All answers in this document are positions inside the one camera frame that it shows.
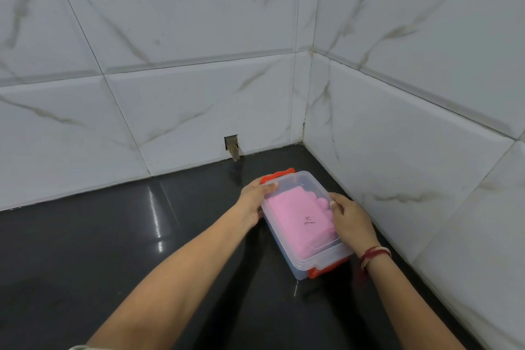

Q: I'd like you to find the person's left hand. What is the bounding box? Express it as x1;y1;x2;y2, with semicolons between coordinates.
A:
231;177;279;232

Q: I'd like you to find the person's right hand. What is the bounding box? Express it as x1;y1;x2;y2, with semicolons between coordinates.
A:
328;192;381;258

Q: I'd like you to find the clear plastic box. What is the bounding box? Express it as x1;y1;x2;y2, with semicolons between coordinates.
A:
259;167;355;281

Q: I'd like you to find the person's left forearm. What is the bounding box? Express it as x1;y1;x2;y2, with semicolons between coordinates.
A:
86;205;257;350

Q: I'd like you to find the person's right forearm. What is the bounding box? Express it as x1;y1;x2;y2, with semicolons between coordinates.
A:
363;253;468;350

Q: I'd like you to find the pink folded cloth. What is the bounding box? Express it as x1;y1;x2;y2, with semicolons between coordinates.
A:
264;186;338;260

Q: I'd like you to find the red and white thread bracelet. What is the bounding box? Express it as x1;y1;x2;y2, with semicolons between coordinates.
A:
360;246;392;271

